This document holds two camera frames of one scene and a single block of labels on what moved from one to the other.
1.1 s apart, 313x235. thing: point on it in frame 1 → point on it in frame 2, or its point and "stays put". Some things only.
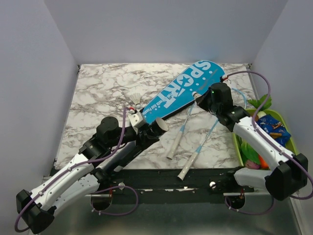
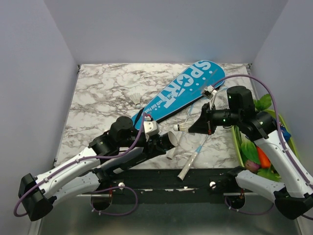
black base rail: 209,181 stays put
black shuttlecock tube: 158,127 → 168,140
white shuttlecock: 195,94 → 182,127
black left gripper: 146,141 → 154,151
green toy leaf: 257,103 stays put
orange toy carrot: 263,165 stays put
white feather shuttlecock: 136,98 stays put
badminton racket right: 184,172 stays put
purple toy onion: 251,164 stays put
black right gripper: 200,101 → 204,124
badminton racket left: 179,137 stays put
